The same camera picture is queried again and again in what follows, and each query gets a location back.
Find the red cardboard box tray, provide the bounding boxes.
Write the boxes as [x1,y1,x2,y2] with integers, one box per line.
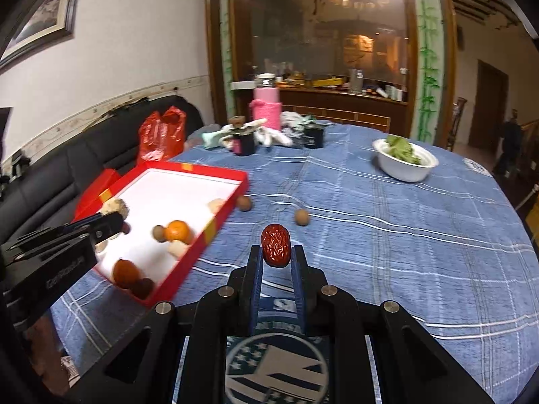
[71,161,249,307]

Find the small black box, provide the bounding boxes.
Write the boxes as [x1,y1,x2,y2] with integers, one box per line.
[303,123,326,149]

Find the red gift box lid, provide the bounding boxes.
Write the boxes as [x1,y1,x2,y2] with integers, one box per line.
[75,168,121,220]

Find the wooden chair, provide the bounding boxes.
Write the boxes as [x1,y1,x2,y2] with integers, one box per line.
[446,97,468,152]

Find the red date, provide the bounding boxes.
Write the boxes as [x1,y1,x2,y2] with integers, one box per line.
[261,224,291,269]

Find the wooden glass cabinet partition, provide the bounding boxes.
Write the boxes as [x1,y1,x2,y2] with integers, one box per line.
[205,0,457,150]

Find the pale lumpy walnut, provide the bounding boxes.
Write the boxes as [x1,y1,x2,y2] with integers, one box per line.
[100,197,130,221]

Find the dark brown round fruit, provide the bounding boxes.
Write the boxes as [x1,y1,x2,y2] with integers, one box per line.
[130,277,154,299]

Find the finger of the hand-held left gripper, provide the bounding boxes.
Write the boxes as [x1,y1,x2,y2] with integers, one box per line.
[10,214,106,247]
[63,211,126,242]

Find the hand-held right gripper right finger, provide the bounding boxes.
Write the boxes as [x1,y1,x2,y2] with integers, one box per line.
[292,244,493,404]

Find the red plastic bag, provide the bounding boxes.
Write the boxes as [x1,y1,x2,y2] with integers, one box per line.
[137,106,187,163]

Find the orange mandarin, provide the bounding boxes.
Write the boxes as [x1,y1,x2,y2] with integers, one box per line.
[164,220,191,242]
[113,259,139,289]

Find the mint green glove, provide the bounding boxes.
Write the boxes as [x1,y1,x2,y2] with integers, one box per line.
[201,125,234,149]

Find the green leafy vegetables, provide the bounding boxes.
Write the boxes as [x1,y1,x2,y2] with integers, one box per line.
[385,135,424,165]

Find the white bowl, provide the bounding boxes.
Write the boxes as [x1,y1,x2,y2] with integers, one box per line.
[373,137,439,182]

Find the black leather sofa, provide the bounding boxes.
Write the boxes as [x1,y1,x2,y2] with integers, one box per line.
[0,95,211,270]

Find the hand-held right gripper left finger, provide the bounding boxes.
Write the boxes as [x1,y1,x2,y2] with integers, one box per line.
[73,244,264,404]

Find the wooden door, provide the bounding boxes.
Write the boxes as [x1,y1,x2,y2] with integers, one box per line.
[465,60,510,146]

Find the framed wall picture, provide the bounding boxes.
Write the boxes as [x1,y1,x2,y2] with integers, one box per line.
[0,0,85,70]

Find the white work glove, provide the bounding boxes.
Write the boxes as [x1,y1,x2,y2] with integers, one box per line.
[253,119,293,148]
[280,111,312,135]

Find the bottle with pink knit sleeve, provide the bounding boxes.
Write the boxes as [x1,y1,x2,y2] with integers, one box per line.
[248,73,282,132]

